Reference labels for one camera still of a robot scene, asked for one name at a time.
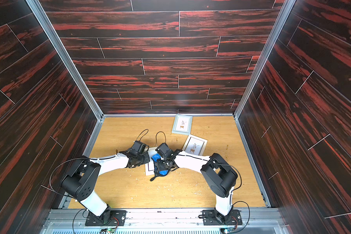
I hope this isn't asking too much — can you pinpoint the blue microfiber cloth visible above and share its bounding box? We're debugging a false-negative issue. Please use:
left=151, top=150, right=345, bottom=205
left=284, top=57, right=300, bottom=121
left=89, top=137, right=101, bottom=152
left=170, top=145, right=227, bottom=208
left=150, top=154, right=170, bottom=181

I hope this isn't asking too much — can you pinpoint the cream picture frame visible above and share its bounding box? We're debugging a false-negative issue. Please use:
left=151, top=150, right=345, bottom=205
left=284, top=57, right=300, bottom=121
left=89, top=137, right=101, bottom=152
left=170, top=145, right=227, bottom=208
left=182, top=135, right=208, bottom=156
left=145, top=147, right=157, bottom=176

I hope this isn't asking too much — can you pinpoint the light green picture frame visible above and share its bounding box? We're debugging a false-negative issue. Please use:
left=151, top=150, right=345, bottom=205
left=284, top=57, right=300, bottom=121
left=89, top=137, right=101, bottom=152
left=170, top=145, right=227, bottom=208
left=172, top=115, right=193, bottom=135

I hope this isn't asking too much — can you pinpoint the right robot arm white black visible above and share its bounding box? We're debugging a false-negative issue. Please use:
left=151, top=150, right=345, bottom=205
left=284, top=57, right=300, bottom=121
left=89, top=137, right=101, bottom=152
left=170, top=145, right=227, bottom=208
left=152, top=150, right=238, bottom=216

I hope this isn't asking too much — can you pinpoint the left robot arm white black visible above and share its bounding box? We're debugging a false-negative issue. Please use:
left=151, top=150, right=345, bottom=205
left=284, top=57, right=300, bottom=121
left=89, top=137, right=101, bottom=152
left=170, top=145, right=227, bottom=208
left=61, top=150, right=150, bottom=217

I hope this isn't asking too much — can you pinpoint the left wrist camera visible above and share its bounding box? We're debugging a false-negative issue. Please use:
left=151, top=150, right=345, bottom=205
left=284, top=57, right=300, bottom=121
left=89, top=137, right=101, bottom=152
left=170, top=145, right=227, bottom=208
left=130, top=140, right=149, bottom=156

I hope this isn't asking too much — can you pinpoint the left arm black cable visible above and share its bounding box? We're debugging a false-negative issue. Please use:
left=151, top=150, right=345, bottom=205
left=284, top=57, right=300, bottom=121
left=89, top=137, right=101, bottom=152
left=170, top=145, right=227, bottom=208
left=49, top=129, right=149, bottom=197

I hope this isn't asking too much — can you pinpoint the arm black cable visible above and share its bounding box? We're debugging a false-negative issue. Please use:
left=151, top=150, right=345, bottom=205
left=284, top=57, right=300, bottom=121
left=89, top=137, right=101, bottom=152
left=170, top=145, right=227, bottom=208
left=49, top=129, right=149, bottom=197
left=155, top=131, right=251, bottom=234

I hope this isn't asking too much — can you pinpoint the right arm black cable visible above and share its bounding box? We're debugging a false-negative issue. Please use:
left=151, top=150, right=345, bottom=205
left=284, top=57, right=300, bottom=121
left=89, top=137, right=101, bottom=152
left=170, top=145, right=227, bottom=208
left=155, top=131, right=251, bottom=234

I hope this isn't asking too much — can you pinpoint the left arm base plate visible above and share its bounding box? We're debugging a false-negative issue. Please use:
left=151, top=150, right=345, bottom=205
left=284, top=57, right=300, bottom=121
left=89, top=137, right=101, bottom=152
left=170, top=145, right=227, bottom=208
left=85, top=210, right=127, bottom=227

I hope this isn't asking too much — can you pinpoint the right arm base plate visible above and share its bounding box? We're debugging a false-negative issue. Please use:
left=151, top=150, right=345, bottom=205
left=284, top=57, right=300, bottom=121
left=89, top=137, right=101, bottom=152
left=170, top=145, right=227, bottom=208
left=199, top=209, right=243, bottom=226

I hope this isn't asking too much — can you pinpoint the aluminium front rail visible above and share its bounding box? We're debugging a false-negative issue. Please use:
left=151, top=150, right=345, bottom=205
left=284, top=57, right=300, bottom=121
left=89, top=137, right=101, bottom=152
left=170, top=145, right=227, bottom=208
left=41, top=207, right=290, bottom=234

